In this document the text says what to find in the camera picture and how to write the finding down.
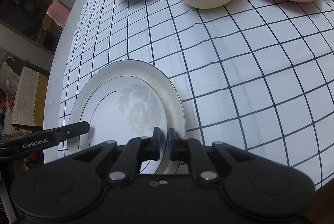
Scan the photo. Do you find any checkered white tablecloth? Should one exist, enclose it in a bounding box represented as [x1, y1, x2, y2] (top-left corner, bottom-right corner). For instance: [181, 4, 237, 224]
[44, 0, 333, 188]

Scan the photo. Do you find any pink towel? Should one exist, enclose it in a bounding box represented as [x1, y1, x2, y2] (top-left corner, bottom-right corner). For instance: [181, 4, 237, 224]
[46, 1, 70, 27]

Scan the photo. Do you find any wooden chair left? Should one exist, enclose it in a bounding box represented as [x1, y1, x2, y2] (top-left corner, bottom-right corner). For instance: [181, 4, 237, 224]
[36, 0, 71, 45]

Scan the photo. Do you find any large white floral plate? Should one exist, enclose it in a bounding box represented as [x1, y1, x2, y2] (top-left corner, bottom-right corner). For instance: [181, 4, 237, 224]
[67, 60, 186, 174]

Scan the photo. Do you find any cream cushion chair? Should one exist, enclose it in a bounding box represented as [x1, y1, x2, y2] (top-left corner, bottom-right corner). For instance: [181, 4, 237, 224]
[1, 67, 48, 138]

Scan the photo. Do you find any dark bookshelf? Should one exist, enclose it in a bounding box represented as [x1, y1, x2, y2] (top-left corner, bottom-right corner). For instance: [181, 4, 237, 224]
[1, 0, 58, 55]

